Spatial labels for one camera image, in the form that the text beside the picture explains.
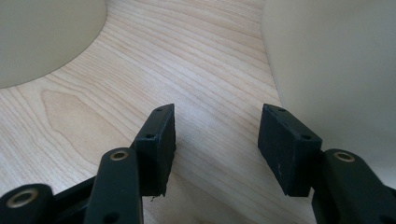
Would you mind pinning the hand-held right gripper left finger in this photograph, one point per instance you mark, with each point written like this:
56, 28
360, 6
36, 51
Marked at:
155, 155

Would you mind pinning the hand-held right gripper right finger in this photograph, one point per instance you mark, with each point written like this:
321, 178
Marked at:
289, 155

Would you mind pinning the cream square container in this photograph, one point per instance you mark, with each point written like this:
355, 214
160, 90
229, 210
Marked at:
336, 77

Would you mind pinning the beige strainer bowl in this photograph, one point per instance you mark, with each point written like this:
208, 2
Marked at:
43, 34

